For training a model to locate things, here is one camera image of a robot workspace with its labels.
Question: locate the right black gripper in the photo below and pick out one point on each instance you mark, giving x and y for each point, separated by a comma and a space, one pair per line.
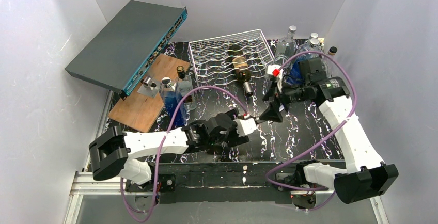
278, 100

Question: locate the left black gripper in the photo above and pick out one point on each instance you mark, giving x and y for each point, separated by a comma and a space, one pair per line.
231, 130

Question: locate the dark wine bottle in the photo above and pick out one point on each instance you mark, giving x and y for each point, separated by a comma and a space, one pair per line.
241, 68

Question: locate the clear bottle green label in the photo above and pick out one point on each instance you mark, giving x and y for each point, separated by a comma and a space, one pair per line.
286, 46

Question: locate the amber labelled bottle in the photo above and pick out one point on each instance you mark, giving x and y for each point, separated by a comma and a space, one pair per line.
185, 85

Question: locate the clear bottle blue label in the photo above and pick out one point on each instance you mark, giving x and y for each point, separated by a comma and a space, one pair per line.
327, 63

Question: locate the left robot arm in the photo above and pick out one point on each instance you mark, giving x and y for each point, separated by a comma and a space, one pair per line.
117, 153

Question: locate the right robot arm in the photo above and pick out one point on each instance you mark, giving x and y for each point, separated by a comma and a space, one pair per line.
366, 174

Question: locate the metal plate with cylinder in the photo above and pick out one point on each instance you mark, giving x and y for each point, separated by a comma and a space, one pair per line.
150, 85

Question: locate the wooden board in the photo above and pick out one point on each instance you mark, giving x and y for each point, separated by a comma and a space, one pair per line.
142, 107

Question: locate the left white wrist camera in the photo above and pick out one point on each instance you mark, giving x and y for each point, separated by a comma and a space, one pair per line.
246, 125

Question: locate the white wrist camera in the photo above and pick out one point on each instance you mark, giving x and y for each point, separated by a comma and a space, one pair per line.
246, 125
275, 74

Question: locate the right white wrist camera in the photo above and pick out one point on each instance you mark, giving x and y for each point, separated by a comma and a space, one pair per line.
275, 74

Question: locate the white wire wine rack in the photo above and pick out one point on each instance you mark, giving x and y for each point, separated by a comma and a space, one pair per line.
212, 62

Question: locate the grey network switch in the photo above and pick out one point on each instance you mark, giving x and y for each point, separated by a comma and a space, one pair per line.
123, 51

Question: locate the aluminium frame rail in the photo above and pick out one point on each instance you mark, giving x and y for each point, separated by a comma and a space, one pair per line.
232, 186

